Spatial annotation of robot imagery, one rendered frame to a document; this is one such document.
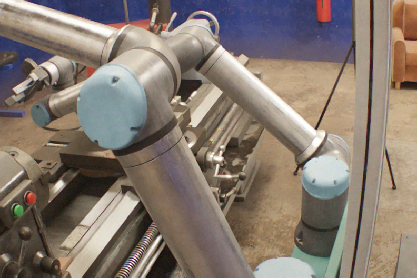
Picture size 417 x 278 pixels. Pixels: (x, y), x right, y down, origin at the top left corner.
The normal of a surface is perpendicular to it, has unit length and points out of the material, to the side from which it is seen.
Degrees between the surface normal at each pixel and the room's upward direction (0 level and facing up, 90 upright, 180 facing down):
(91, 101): 83
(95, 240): 36
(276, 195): 0
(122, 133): 83
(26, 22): 65
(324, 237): 70
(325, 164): 5
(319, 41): 90
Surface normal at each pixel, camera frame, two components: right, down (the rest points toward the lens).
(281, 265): -0.07, -0.92
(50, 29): -0.19, 0.06
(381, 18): -0.40, 0.46
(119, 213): 0.47, -0.67
